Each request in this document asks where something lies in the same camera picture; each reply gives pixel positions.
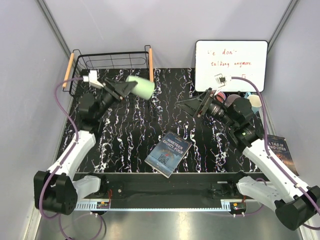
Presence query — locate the Tale of Two Cities book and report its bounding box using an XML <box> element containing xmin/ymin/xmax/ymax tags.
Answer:
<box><xmin>267</xmin><ymin>134</ymin><xmax>299</xmax><ymax>176</ymax></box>

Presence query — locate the Nineteen Eighty-Four book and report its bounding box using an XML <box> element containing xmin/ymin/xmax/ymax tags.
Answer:
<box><xmin>144</xmin><ymin>131</ymin><xmax>192</xmax><ymax>178</ymax></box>

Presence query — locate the light blue mug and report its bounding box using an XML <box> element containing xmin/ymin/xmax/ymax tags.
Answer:
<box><xmin>244</xmin><ymin>92</ymin><xmax>262</xmax><ymax>114</ymax></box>

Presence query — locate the white whiteboard black frame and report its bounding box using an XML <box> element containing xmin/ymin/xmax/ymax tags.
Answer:
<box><xmin>194</xmin><ymin>40</ymin><xmax>269</xmax><ymax>92</ymax></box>

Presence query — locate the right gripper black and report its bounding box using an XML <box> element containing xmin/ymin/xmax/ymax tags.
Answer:
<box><xmin>174</xmin><ymin>88</ymin><xmax>237</xmax><ymax>129</ymax></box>

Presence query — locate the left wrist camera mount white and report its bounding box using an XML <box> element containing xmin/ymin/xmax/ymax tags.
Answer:
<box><xmin>83</xmin><ymin>69</ymin><xmax>104</xmax><ymax>89</ymax></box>

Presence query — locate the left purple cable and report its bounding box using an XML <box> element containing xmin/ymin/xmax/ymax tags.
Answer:
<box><xmin>39</xmin><ymin>76</ymin><xmax>106</xmax><ymax>240</ymax></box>

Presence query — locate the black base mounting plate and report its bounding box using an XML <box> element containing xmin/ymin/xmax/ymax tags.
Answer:
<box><xmin>79</xmin><ymin>172</ymin><xmax>258</xmax><ymax>200</ymax></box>

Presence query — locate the black marble pattern mat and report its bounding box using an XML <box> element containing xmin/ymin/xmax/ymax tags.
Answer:
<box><xmin>77</xmin><ymin>68</ymin><xmax>259</xmax><ymax>173</ymax></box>

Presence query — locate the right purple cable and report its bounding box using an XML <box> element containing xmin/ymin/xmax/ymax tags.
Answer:
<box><xmin>231</xmin><ymin>76</ymin><xmax>320</xmax><ymax>231</ymax></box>

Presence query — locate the pink ceramic mug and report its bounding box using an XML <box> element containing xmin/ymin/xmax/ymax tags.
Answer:
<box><xmin>225</xmin><ymin>94</ymin><xmax>241</xmax><ymax>107</ymax></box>

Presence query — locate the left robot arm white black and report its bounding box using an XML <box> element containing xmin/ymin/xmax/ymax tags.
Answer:
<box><xmin>33</xmin><ymin>76</ymin><xmax>139</xmax><ymax>219</ymax></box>

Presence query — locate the green plastic cup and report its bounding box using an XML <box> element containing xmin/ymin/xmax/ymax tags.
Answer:
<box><xmin>126</xmin><ymin>75</ymin><xmax>155</xmax><ymax>101</ymax></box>

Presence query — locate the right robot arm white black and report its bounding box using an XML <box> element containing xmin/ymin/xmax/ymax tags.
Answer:
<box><xmin>176</xmin><ymin>88</ymin><xmax>320</xmax><ymax>231</ymax></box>

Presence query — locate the black wire dish rack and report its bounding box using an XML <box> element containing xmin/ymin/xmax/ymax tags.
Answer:
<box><xmin>65</xmin><ymin>45</ymin><xmax>153</xmax><ymax>83</ymax></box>

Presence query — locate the purple cable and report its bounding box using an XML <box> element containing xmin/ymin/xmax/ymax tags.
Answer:
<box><xmin>231</xmin><ymin>76</ymin><xmax>320</xmax><ymax>231</ymax></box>
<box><xmin>39</xmin><ymin>76</ymin><xmax>106</xmax><ymax>240</ymax></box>

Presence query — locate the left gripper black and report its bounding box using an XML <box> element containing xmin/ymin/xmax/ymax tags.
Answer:
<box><xmin>94</xmin><ymin>77</ymin><xmax>137</xmax><ymax>120</ymax></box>

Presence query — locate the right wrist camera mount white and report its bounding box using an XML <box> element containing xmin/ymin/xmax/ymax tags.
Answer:
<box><xmin>214</xmin><ymin>73</ymin><xmax>232</xmax><ymax>90</ymax></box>

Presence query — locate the pink plastic cup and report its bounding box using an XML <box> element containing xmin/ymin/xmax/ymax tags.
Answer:
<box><xmin>215</xmin><ymin>91</ymin><xmax>226</xmax><ymax>103</ymax></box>

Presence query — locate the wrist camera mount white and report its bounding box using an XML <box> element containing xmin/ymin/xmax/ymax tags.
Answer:
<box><xmin>83</xmin><ymin>69</ymin><xmax>104</xmax><ymax>89</ymax></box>
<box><xmin>214</xmin><ymin>73</ymin><xmax>232</xmax><ymax>90</ymax></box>

